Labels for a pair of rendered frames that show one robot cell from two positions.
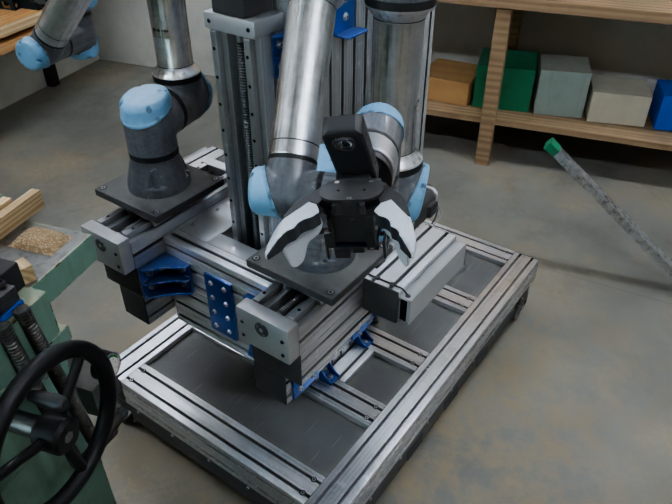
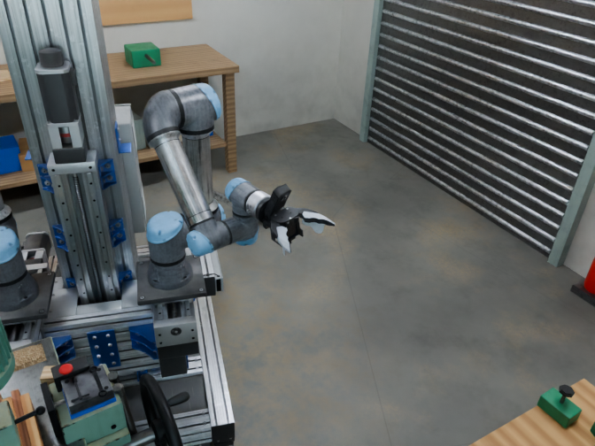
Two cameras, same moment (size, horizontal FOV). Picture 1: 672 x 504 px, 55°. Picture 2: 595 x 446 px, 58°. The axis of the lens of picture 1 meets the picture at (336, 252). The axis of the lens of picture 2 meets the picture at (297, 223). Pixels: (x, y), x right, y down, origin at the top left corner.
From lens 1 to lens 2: 0.98 m
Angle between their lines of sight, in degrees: 42
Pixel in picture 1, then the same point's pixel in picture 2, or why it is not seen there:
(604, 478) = (303, 326)
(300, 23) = (175, 154)
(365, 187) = (289, 211)
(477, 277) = not seen: hidden behind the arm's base
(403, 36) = (206, 143)
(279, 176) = (209, 231)
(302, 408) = not seen: hidden behind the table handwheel
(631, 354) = (266, 265)
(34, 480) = not seen: outside the picture
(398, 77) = (206, 164)
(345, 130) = (286, 191)
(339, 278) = (197, 281)
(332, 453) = (197, 396)
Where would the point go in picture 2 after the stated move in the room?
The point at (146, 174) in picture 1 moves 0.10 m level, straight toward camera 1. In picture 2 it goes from (16, 291) to (42, 300)
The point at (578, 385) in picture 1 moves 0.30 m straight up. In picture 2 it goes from (258, 293) to (258, 250)
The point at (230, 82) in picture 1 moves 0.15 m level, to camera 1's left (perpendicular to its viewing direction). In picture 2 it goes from (71, 203) to (24, 222)
